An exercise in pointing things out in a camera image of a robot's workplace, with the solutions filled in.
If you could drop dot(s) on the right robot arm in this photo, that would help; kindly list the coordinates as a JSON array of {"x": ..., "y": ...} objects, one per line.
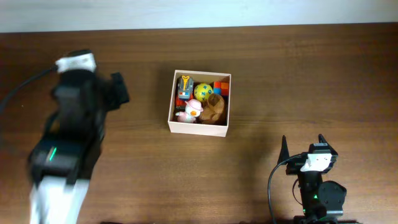
[{"x": 322, "y": 201}]

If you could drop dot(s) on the yellow ball with blue letters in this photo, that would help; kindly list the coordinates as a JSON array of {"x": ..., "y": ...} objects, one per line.
[{"x": 202, "y": 92}]

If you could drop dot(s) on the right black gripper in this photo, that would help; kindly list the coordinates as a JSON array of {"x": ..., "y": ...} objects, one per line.
[{"x": 294, "y": 166}]

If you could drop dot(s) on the red toy fire truck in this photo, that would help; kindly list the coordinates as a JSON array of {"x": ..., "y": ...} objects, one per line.
[{"x": 184, "y": 91}]

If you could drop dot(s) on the open white cardboard box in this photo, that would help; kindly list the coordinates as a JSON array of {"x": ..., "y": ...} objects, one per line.
[{"x": 195, "y": 128}]

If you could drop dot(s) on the brown plush capybara toy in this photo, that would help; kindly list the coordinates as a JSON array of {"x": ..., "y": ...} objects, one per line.
[{"x": 214, "y": 111}]

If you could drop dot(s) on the colourful two-by-two puzzle cube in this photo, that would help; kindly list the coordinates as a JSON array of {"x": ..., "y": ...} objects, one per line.
[{"x": 221, "y": 88}]

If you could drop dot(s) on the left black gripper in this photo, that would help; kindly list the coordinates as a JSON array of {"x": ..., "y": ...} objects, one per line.
[{"x": 119, "y": 90}]

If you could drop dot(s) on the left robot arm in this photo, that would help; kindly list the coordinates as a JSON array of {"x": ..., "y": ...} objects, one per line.
[{"x": 62, "y": 162}]

